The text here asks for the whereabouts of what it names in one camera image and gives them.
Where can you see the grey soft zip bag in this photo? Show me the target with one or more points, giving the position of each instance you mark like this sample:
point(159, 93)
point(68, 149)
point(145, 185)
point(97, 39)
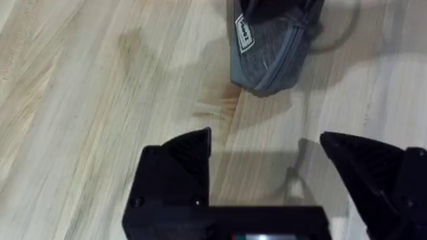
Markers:
point(270, 50)

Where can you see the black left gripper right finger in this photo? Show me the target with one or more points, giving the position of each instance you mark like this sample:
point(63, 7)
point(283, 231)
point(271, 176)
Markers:
point(377, 180)

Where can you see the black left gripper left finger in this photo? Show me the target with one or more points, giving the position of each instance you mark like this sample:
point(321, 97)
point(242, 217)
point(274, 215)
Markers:
point(173, 173)

